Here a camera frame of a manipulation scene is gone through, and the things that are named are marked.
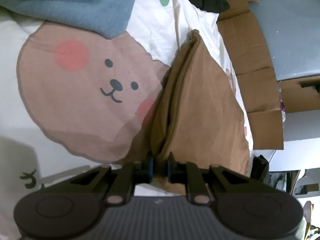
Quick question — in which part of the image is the brown t-shirt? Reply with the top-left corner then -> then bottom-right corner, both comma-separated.
130,29 -> 251,196

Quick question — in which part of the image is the black textured storage bag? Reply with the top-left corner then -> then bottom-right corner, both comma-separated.
250,155 -> 270,185

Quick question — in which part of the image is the white cartoon bed sheet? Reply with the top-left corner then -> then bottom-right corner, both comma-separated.
1,0 -> 253,239

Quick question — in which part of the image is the brown cardboard sheet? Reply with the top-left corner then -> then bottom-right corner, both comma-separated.
217,0 -> 284,150

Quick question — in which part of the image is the cardboard box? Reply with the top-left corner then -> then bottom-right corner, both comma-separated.
279,75 -> 320,113

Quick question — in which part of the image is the blue-grey fleece cloth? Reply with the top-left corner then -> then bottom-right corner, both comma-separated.
1,0 -> 135,38

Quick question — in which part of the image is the grey-blue chair seat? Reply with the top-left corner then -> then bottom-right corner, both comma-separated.
249,0 -> 320,81

